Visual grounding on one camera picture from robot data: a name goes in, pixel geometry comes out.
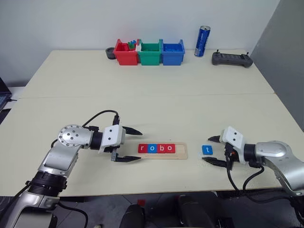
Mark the white plastic piece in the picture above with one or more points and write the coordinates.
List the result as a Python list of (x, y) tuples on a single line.
[(139, 47)]

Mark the green toy brick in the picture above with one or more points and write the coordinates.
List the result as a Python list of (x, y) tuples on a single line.
[(130, 45)]

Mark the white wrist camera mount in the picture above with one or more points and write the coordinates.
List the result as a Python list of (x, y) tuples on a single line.
[(234, 139), (112, 136)]

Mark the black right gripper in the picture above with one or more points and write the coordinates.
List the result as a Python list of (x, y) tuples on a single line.
[(229, 154)]

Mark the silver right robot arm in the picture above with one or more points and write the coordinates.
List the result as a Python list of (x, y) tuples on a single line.
[(275, 152)]

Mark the red letter tile b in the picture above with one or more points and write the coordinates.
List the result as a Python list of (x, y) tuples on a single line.
[(162, 148)]

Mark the large dark rounded shape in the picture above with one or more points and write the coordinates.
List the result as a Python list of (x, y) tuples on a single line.
[(197, 211)]

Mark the dark grey round dish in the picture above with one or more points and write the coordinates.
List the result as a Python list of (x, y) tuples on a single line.
[(110, 52)]

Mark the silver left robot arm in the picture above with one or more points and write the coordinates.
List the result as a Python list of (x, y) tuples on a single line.
[(61, 154)]

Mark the blue plastic bin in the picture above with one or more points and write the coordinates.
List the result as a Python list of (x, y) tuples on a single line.
[(173, 57)]

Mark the blue toy brick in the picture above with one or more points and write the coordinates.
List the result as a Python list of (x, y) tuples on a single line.
[(134, 42)]

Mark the blue drink can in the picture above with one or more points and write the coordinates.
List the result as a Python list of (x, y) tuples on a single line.
[(202, 41)]

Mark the grey remote controller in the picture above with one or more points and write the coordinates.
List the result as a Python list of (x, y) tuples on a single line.
[(231, 59)]

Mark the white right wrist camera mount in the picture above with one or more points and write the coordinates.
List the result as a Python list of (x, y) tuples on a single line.
[(234, 139)]

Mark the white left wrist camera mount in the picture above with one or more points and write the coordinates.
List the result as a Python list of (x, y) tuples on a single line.
[(112, 136)]

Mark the small red object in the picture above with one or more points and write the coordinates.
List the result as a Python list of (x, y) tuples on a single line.
[(141, 202)]

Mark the red letter tile r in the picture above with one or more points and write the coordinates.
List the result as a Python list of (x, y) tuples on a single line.
[(142, 148)]

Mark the wooden letter tray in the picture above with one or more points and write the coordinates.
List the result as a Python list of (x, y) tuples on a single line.
[(181, 152)]

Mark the green plastic bin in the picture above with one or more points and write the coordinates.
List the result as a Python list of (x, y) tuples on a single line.
[(149, 57)]

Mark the small dark rounded shape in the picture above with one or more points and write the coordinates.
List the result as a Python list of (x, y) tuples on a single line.
[(132, 216)]

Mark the red plastic bin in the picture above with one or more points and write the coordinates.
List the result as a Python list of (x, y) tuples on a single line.
[(126, 57)]

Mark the black laptop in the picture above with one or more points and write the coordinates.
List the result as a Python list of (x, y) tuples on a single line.
[(3, 95)]

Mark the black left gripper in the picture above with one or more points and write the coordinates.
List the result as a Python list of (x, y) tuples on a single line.
[(114, 150)]

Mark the blue letter tile o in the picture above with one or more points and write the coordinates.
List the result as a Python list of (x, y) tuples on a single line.
[(152, 148)]

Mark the blue letter tile t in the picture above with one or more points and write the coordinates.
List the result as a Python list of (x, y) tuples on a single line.
[(207, 149)]

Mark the red letter tile o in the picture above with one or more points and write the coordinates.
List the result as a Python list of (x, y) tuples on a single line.
[(169, 148)]

